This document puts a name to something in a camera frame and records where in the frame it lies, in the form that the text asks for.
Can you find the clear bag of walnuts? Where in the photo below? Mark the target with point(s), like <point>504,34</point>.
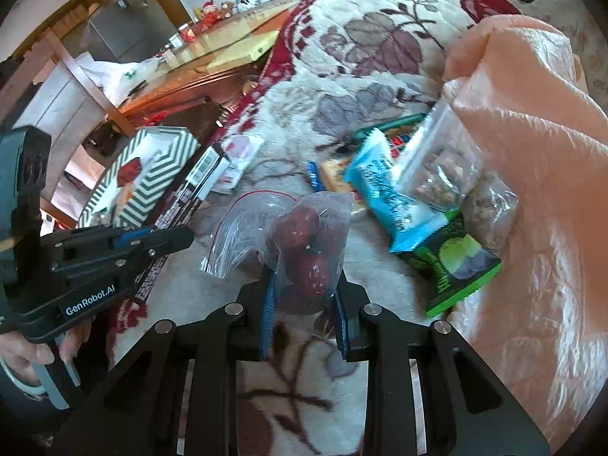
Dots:
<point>443,167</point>

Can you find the light blue snack packet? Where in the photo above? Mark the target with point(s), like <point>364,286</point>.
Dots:
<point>407,221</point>

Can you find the peach pink cloth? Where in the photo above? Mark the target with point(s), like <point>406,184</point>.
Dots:
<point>541,323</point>

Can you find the dark snack bar packet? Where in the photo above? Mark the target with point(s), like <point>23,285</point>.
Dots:
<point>182,205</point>

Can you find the person's left hand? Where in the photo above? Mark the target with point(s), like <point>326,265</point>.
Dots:
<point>20,355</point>

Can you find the santa figurine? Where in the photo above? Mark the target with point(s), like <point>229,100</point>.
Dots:
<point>208,14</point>

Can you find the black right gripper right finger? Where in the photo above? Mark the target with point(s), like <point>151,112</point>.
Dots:
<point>467,409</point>

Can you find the clear bag of red dates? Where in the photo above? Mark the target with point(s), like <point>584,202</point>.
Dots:
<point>302,241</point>

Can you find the red white floral fleece blanket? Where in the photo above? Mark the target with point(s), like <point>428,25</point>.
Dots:
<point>337,66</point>

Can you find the pink white snack packet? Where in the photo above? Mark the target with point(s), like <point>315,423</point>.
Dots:
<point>241,150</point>

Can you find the green lime snack packet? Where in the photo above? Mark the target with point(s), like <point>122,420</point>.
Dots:
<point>454,265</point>

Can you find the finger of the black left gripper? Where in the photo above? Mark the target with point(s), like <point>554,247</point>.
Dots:
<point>97,238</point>
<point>80,267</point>

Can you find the dark green cracker packet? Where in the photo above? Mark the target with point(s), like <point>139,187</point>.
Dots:
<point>404,121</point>

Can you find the wooden coffee table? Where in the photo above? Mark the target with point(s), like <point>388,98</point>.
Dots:
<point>216,66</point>

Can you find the green striped white tray box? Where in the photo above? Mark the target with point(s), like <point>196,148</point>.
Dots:
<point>129,190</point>

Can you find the wooden chair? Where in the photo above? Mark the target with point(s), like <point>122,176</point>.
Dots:
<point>68,106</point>

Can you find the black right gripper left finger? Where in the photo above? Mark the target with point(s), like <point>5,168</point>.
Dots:
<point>174,392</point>

